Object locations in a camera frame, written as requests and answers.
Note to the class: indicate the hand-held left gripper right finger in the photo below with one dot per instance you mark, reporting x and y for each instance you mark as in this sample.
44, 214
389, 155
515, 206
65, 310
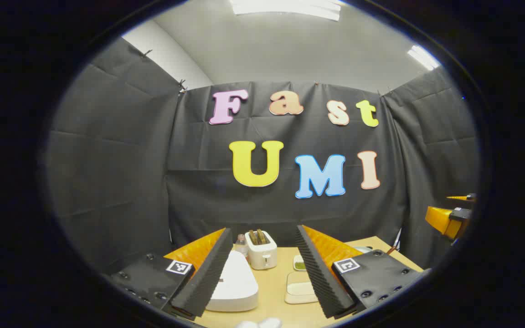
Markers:
319, 282

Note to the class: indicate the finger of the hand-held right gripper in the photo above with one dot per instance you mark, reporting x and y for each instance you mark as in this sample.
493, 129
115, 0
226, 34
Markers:
460, 198
438, 217

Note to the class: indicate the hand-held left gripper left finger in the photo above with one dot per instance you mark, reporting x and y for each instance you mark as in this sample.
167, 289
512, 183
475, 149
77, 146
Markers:
208, 273

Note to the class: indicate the clear container of rice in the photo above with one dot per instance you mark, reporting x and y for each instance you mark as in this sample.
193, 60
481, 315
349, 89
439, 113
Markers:
299, 289

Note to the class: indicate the white rice cooker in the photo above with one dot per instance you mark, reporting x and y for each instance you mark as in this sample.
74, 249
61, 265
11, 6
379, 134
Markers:
237, 282

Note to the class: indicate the white divided dish of beans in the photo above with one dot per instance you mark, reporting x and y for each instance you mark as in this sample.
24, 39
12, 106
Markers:
299, 263

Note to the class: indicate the clear plastic water bottle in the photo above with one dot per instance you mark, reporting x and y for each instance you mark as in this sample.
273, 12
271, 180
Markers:
241, 246

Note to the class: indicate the pale green plate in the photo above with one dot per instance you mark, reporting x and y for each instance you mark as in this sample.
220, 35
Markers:
363, 249

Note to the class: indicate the white toaster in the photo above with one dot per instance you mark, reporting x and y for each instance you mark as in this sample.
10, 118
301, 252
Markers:
262, 255

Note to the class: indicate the brown toast slice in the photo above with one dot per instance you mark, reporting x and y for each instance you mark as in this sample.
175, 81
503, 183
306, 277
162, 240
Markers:
253, 237
261, 235

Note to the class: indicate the black backdrop cloth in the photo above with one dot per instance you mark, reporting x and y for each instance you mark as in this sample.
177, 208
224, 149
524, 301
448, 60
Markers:
121, 173

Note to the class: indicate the small ceiling light panel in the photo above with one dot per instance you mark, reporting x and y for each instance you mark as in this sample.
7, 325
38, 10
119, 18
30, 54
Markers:
423, 57

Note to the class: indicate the long ceiling light panel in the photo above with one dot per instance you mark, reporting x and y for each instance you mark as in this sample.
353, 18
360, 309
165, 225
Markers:
285, 8

